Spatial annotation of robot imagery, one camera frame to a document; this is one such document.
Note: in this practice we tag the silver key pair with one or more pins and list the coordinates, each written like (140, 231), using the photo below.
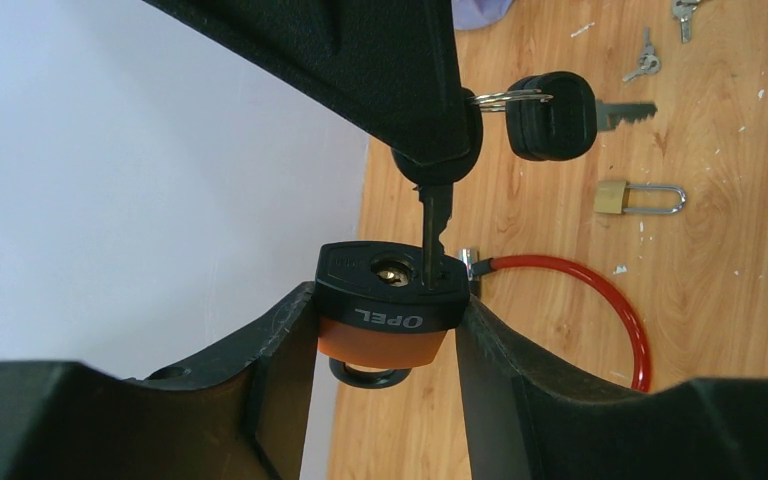
(683, 11)

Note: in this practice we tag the lavender crumpled cloth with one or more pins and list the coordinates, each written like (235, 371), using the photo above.
(477, 14)

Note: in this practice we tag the orange black padlock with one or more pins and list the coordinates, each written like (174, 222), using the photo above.
(377, 320)

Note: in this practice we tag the brass padlock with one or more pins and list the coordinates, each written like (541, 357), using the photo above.
(618, 197)

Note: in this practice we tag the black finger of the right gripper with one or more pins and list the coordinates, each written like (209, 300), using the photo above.
(388, 67)

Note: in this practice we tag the small silver key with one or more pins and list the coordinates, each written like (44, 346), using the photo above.
(648, 61)

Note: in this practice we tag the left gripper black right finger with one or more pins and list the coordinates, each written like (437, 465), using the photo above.
(531, 415)

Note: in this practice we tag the red cable lock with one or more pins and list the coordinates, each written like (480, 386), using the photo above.
(477, 268)

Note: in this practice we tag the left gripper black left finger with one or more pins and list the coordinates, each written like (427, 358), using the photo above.
(238, 409)

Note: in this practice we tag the black head key bunch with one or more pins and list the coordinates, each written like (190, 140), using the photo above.
(549, 117)

